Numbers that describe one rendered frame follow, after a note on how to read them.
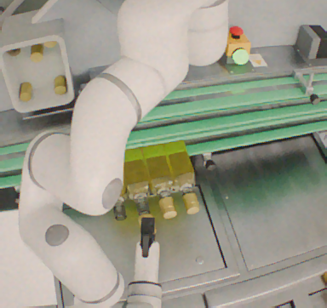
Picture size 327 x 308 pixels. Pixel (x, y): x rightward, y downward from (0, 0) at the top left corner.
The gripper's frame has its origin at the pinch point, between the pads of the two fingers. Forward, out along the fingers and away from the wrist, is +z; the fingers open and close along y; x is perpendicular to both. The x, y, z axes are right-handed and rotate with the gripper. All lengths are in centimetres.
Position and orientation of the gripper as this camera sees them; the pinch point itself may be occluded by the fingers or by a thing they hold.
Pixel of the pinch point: (148, 229)
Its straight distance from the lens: 91.5
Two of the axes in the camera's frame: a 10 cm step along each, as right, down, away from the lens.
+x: -10.0, -0.2, 0.3
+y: 0.0, -6.4, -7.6
